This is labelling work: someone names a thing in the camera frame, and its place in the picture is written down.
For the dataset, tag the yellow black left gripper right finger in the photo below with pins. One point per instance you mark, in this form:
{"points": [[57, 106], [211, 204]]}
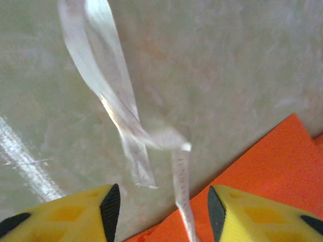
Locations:
{"points": [[260, 219]]}

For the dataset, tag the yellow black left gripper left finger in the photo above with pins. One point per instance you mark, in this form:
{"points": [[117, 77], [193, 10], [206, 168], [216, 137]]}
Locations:
{"points": [[63, 219]]}

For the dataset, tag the orange wrapping paper sheet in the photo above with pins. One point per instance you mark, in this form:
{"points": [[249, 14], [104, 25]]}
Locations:
{"points": [[265, 164]]}

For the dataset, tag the white printed ribbon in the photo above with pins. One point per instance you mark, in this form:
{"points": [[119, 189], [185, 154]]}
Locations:
{"points": [[106, 83]]}

